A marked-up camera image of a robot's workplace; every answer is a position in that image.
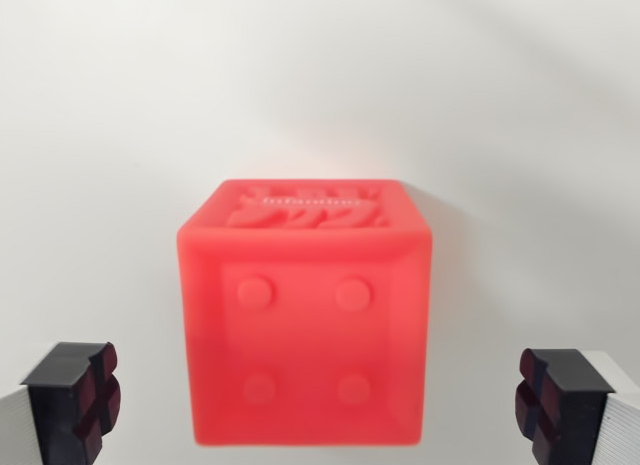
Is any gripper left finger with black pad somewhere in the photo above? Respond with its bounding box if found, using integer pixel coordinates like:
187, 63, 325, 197
0, 341, 122, 465

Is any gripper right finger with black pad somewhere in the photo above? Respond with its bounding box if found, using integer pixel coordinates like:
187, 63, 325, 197
513, 348, 640, 465

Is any red infantino soft cube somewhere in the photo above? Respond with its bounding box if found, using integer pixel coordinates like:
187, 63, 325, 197
176, 178, 434, 447

